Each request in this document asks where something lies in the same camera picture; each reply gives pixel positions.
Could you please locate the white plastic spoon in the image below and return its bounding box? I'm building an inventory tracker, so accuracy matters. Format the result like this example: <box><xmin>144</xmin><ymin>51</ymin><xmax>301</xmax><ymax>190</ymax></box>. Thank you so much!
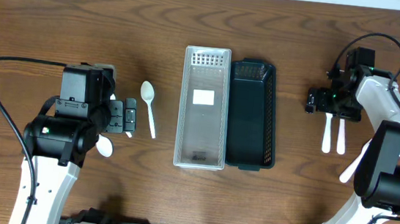
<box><xmin>140</xmin><ymin>81</ymin><xmax>156</xmax><ymax>138</ymax></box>
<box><xmin>110</xmin><ymin>94</ymin><xmax>132</xmax><ymax>138</ymax></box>
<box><xmin>336</xmin><ymin>119</ymin><xmax>346</xmax><ymax>155</ymax></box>
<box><xmin>95</xmin><ymin>134</ymin><xmax>114</xmax><ymax>157</ymax></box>

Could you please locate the white plastic fork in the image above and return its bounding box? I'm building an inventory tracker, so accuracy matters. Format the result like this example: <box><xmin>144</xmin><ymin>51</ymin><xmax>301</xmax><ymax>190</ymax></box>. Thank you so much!
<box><xmin>322</xmin><ymin>113</ymin><xmax>333</xmax><ymax>154</ymax></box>

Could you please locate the white plastic fork slanted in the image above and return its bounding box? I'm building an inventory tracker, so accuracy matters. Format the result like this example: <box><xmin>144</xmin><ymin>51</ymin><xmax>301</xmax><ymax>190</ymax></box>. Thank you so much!
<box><xmin>338</xmin><ymin>139</ymin><xmax>371</xmax><ymax>183</ymax></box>

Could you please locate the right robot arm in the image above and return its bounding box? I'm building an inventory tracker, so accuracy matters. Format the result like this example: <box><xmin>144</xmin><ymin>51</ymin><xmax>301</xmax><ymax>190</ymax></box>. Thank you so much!
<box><xmin>305</xmin><ymin>47</ymin><xmax>400</xmax><ymax>224</ymax></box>

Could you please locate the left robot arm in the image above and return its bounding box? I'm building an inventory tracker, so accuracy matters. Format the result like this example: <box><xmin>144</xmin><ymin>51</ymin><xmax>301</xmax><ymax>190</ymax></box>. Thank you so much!
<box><xmin>9</xmin><ymin>63</ymin><xmax>137</xmax><ymax>224</ymax></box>

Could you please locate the black plastic mesh tray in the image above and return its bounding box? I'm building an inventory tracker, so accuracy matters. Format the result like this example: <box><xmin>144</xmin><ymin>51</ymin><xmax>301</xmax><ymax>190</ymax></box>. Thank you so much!
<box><xmin>225</xmin><ymin>58</ymin><xmax>277</xmax><ymax>171</ymax></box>

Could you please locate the clear plastic mesh tray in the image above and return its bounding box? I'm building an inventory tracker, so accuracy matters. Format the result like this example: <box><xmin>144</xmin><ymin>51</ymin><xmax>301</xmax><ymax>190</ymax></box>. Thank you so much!
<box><xmin>173</xmin><ymin>45</ymin><xmax>232</xmax><ymax>171</ymax></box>

